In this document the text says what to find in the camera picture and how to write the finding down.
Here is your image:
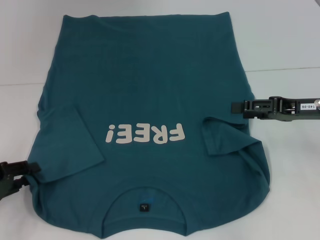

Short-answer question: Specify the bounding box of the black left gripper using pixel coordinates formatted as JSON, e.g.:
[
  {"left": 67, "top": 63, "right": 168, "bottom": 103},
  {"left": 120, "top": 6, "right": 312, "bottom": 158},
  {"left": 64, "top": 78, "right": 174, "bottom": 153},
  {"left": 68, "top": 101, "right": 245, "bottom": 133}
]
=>
[{"left": 0, "top": 161, "right": 42, "bottom": 202}]

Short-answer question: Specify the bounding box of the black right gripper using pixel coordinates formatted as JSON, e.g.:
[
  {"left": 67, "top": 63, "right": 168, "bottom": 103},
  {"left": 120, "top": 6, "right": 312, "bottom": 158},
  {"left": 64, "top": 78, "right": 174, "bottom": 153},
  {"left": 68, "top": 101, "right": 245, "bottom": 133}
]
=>
[{"left": 231, "top": 96, "right": 320, "bottom": 123}]

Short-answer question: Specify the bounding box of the teal FREE! print t-shirt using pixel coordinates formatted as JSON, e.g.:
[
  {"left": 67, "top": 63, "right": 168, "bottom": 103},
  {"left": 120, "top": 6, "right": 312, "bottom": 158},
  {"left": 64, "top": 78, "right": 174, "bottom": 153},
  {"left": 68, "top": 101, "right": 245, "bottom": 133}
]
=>
[{"left": 24, "top": 11, "right": 272, "bottom": 238}]

